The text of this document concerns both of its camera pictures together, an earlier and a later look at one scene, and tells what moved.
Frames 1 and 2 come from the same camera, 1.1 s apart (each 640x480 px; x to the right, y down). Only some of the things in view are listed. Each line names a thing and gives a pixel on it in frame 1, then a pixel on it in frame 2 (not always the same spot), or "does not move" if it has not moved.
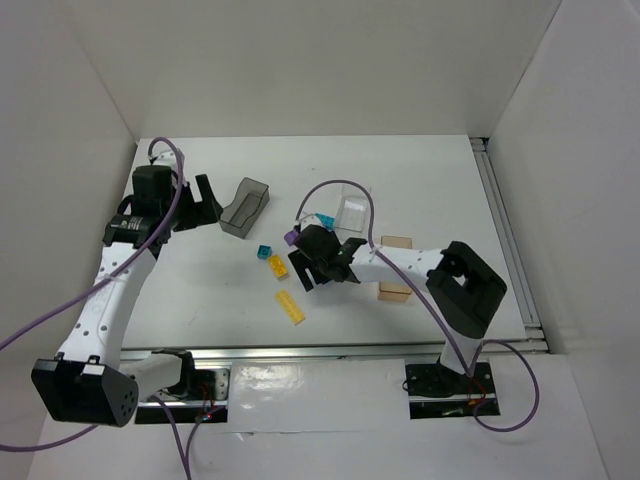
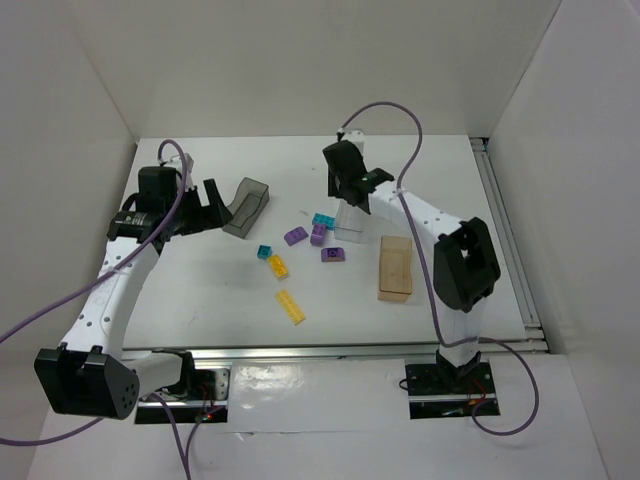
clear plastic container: [352, 216] does not move
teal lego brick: [327, 221] does not move
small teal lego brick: [264, 251] does not move
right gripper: [310, 265] to [341, 185]
